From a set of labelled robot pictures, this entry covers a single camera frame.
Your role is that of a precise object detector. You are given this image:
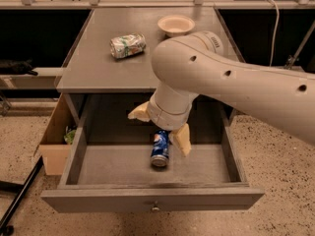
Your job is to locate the metal drawer knob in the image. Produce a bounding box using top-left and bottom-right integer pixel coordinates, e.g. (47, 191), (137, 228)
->
(151, 202), (160, 212)

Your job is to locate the white cable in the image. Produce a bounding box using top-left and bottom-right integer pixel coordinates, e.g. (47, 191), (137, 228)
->
(265, 0), (281, 67)

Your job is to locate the blue pepsi can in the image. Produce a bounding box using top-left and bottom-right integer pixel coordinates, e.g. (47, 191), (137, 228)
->
(151, 130), (169, 167)

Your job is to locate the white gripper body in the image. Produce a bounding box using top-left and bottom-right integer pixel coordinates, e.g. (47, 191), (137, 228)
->
(147, 83), (198, 131)

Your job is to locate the green white soda can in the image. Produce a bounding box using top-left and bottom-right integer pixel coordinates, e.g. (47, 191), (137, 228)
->
(109, 32), (146, 59)

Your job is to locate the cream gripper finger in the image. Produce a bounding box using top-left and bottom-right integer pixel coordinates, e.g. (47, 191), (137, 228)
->
(169, 123), (191, 156)
(128, 102), (151, 122)

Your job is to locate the black stand leg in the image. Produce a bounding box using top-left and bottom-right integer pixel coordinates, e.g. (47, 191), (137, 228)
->
(0, 157), (43, 236)

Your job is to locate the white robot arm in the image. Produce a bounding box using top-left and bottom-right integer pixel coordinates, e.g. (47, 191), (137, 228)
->
(128, 31), (315, 154)

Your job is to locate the metal diagonal brace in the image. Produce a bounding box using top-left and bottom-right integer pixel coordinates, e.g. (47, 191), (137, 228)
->
(284, 20), (315, 70)

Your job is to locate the white paper bowl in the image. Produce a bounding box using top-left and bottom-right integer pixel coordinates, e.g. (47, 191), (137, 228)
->
(157, 15), (195, 37)

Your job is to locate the grey wooden cabinet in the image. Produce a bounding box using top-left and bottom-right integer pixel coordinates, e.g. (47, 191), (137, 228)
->
(56, 6), (246, 127)

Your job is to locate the green snack bag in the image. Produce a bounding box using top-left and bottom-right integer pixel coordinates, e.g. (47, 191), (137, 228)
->
(64, 126), (77, 145)

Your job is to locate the black object on ledge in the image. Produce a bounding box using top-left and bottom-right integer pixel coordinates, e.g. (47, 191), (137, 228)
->
(0, 59), (38, 76)

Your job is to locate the brown cardboard box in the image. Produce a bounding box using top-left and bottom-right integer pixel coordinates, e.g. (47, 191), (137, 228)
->
(38, 94), (75, 176)

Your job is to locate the grey open top drawer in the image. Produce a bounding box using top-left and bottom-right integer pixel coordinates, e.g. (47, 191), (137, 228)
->
(41, 93), (264, 212)

